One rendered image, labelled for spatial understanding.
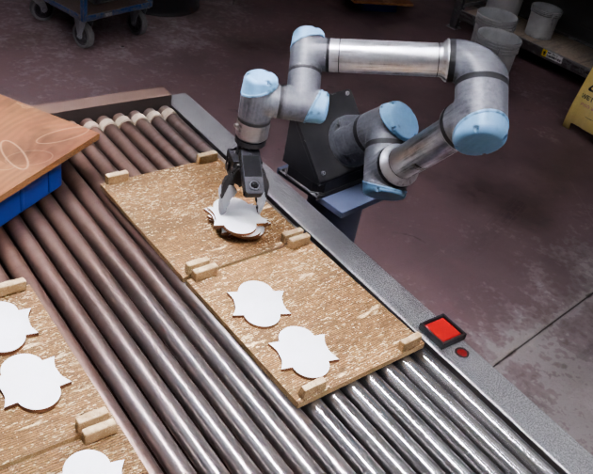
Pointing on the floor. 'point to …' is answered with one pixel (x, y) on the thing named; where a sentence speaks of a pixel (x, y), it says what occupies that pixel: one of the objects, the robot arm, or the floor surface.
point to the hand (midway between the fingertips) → (240, 213)
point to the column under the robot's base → (343, 208)
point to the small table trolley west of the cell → (84, 38)
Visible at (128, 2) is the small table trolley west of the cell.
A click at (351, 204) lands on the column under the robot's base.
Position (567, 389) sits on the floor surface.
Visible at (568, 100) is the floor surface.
